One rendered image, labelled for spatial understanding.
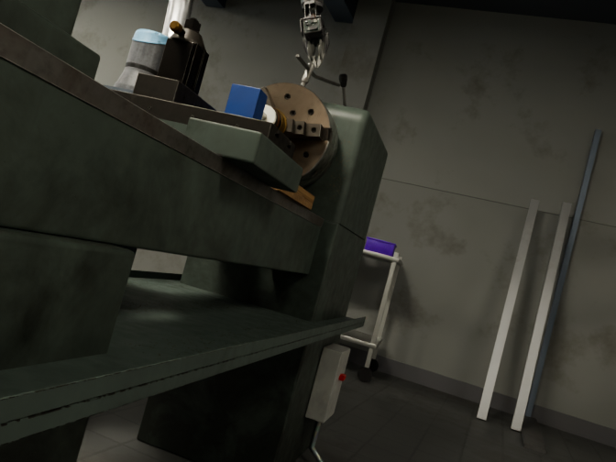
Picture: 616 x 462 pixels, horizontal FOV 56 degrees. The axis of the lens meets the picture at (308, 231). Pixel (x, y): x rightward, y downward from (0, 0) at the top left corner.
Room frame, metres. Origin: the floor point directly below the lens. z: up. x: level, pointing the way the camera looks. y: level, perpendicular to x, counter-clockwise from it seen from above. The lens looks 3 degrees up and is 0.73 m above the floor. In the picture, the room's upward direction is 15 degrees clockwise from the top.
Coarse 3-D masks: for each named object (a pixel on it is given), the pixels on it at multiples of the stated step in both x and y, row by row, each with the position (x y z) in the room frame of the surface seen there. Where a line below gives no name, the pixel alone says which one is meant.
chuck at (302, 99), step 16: (272, 96) 1.77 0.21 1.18; (288, 96) 1.77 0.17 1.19; (304, 96) 1.75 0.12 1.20; (288, 112) 1.76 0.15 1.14; (304, 112) 1.74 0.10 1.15; (320, 112) 1.73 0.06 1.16; (304, 144) 1.74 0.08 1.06; (320, 144) 1.72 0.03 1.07; (304, 160) 1.73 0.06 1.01; (320, 160) 1.73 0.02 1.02; (304, 176) 1.75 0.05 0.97
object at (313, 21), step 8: (312, 0) 1.88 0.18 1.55; (304, 8) 1.89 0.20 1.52; (312, 8) 1.91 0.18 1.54; (320, 8) 1.93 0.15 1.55; (312, 16) 1.88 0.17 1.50; (320, 16) 1.87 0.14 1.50; (304, 24) 1.89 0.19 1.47; (312, 24) 1.88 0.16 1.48; (320, 24) 1.87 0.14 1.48; (304, 32) 1.88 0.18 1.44; (312, 32) 1.88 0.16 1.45; (320, 32) 1.88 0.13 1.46; (312, 40) 1.94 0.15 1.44
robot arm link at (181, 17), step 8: (176, 0) 2.03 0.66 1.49; (184, 0) 2.04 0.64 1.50; (192, 0) 2.07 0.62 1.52; (168, 8) 2.05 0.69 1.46; (176, 8) 2.03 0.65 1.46; (184, 8) 2.04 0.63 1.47; (168, 16) 2.04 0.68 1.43; (176, 16) 2.03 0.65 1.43; (184, 16) 2.04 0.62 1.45; (168, 24) 2.03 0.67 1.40; (168, 32) 2.03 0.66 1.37
